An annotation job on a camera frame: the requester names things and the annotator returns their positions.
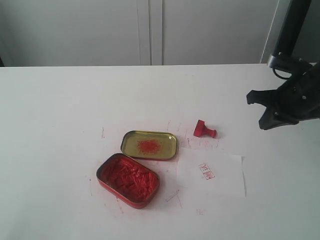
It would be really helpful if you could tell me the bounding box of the black cable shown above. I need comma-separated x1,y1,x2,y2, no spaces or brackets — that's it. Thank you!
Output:
272,67,291,81

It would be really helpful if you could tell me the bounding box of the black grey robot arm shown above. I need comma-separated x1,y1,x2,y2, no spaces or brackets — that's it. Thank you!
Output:
246,0,320,130

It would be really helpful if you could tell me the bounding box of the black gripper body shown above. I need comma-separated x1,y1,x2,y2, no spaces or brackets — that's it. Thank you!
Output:
275,63,320,122

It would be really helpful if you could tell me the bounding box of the white paper sheet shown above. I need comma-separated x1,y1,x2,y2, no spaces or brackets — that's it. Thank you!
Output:
176,148,246,197

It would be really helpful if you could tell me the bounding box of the red ink pad tin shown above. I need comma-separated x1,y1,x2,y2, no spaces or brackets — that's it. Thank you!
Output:
96,153,161,209

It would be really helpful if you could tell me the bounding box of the white cabinet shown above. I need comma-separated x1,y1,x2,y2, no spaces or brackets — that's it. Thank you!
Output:
0,0,289,67

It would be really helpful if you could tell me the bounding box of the gold tin lid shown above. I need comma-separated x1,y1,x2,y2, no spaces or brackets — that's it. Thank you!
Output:
120,130,178,161

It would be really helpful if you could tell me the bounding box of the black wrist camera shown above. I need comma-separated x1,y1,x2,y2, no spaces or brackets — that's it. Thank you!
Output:
267,52,313,74

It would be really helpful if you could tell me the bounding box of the red plastic stamp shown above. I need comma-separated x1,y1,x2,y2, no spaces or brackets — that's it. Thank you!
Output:
193,119,217,138

